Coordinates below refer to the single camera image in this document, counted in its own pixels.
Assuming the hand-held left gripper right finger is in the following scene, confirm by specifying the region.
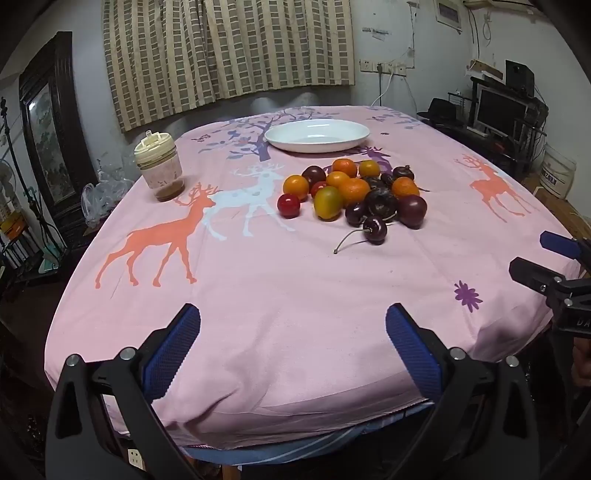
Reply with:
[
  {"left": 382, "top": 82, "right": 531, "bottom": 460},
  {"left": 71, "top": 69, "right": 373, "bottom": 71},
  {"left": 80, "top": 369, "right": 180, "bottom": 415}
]
[{"left": 385, "top": 303, "right": 541, "bottom": 480}]

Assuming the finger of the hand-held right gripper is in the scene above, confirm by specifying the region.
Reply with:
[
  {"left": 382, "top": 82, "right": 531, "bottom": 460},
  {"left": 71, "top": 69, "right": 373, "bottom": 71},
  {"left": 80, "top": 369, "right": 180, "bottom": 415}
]
[
  {"left": 540, "top": 231, "right": 591, "bottom": 262},
  {"left": 509, "top": 257, "right": 568, "bottom": 295}
]

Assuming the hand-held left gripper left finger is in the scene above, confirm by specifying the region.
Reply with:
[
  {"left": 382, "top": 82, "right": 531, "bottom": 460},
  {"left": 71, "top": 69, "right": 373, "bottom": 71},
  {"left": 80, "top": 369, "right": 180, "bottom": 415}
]
[{"left": 45, "top": 303, "right": 202, "bottom": 480}]

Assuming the dark cherry with stem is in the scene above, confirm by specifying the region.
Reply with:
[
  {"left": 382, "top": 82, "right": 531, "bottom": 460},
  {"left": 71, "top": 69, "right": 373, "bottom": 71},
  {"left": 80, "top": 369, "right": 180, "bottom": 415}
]
[{"left": 333, "top": 215, "right": 389, "bottom": 255}]

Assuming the yellow-green tomato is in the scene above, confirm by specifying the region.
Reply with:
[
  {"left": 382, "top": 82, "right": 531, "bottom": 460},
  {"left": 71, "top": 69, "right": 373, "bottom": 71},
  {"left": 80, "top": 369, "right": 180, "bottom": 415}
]
[{"left": 313, "top": 186, "right": 345, "bottom": 221}]

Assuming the white oval plate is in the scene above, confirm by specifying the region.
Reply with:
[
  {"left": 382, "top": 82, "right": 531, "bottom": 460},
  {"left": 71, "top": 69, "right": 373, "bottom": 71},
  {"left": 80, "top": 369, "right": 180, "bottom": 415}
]
[{"left": 264, "top": 119, "right": 371, "bottom": 154}]

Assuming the white bucket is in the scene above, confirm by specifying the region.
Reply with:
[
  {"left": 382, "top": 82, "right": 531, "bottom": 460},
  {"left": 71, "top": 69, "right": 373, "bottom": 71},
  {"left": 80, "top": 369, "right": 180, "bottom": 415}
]
[{"left": 539, "top": 143, "right": 578, "bottom": 200}]

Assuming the black shelf rack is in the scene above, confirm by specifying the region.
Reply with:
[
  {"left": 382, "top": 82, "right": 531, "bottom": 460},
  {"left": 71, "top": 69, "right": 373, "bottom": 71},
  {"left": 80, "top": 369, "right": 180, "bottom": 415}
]
[{"left": 455, "top": 76, "right": 550, "bottom": 181}]

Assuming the pink deer print tablecloth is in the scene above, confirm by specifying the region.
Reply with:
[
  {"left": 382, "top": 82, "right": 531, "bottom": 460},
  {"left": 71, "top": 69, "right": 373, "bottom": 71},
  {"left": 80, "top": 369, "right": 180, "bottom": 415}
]
[{"left": 44, "top": 106, "right": 580, "bottom": 450}]

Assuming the computer monitor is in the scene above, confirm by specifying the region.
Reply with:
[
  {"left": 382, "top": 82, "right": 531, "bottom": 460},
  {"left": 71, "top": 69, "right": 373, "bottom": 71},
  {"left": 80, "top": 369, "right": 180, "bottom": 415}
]
[{"left": 475, "top": 88, "right": 529, "bottom": 137}]

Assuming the clear plastic bag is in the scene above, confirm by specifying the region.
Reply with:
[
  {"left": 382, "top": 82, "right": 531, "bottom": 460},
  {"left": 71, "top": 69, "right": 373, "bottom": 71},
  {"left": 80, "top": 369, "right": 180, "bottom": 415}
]
[{"left": 81, "top": 159, "right": 136, "bottom": 228}]

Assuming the black speaker box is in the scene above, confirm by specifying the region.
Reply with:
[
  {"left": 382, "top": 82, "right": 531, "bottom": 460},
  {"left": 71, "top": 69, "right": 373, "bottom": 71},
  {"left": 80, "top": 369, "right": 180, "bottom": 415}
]
[{"left": 505, "top": 60, "right": 535, "bottom": 97}]

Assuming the black hat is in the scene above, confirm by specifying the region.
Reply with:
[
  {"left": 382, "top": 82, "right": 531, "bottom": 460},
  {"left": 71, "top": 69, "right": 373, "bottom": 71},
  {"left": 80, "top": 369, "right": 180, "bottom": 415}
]
[{"left": 417, "top": 98, "right": 465, "bottom": 127}]

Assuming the plastic jar with cream lid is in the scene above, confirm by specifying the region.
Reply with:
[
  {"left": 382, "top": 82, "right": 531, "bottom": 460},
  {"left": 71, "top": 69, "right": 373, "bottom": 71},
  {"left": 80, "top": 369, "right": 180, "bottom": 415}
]
[{"left": 134, "top": 130, "right": 185, "bottom": 203}]

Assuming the dark framed mirror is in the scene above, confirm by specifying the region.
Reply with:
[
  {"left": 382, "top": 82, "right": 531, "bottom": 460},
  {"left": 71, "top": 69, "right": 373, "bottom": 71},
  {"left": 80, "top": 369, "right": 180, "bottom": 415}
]
[{"left": 18, "top": 31, "right": 95, "bottom": 222}]

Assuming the beige checked curtain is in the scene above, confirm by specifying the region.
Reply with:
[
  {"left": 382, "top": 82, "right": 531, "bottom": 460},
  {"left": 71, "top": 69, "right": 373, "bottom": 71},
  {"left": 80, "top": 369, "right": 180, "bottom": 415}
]
[{"left": 102, "top": 0, "right": 356, "bottom": 133}]

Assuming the white cable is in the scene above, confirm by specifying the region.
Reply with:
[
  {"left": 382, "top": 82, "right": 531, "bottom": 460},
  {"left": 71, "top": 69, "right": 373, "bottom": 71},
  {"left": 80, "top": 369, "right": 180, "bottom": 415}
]
[{"left": 369, "top": 69, "right": 397, "bottom": 108}]

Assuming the white wall socket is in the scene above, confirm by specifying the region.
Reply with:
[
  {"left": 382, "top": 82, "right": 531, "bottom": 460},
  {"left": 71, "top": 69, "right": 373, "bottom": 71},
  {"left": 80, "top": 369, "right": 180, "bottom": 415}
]
[{"left": 359, "top": 59, "right": 407, "bottom": 76}]

